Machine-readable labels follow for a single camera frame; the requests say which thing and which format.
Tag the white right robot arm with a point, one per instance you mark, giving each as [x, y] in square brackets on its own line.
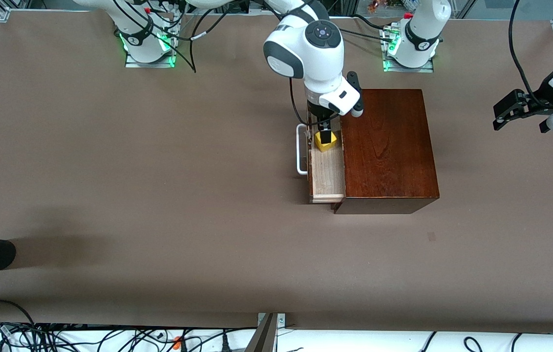
[320, 63]

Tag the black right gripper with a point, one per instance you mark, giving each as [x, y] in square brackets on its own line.
[319, 116]

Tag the orange plug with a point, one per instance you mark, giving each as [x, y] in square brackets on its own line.
[177, 342]

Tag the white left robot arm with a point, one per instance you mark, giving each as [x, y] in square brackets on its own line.
[420, 29]

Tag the metal table edge bracket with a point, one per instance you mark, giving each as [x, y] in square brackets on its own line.
[264, 337]

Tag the black power plug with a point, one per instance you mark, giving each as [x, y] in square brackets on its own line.
[225, 344]

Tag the yellow wooden block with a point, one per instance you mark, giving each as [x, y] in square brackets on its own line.
[325, 146]

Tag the dark brown wooden cabinet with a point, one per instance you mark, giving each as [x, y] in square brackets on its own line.
[389, 146]

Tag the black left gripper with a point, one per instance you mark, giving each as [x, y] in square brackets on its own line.
[534, 102]

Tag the small colourful figurines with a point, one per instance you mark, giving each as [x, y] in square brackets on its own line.
[374, 5]

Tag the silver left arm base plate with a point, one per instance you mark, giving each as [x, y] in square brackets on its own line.
[423, 70]

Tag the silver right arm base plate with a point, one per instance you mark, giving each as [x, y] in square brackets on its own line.
[135, 64]

